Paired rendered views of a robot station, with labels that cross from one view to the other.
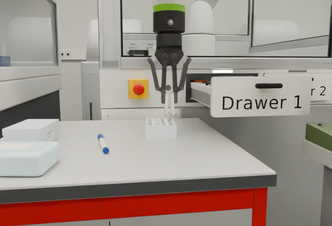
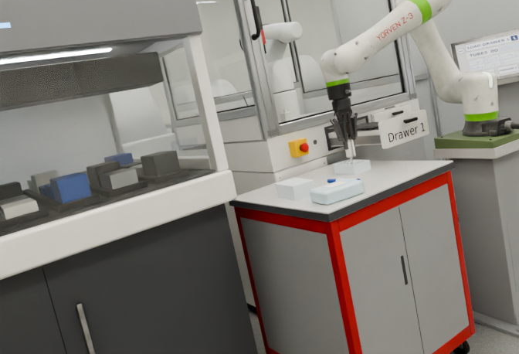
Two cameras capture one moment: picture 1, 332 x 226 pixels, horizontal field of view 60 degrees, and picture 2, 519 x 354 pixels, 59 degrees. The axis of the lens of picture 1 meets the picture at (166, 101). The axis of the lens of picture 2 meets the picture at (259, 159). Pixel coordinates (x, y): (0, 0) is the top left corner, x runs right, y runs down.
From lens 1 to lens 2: 1.27 m
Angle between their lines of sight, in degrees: 24
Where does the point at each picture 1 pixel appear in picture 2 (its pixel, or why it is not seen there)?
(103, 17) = (260, 94)
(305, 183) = not seen: hidden behind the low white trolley
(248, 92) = (399, 127)
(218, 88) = (385, 128)
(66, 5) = not seen: outside the picture
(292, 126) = (395, 151)
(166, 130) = (364, 164)
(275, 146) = not seen: hidden behind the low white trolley
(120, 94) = (285, 157)
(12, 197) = (365, 203)
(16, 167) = (354, 190)
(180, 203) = (422, 188)
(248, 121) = (369, 154)
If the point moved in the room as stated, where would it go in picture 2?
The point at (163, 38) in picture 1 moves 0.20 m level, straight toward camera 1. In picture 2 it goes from (343, 103) to (377, 98)
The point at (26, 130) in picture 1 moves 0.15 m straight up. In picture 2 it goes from (306, 182) to (298, 139)
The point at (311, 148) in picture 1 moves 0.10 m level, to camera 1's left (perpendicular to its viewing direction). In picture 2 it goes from (442, 152) to (425, 158)
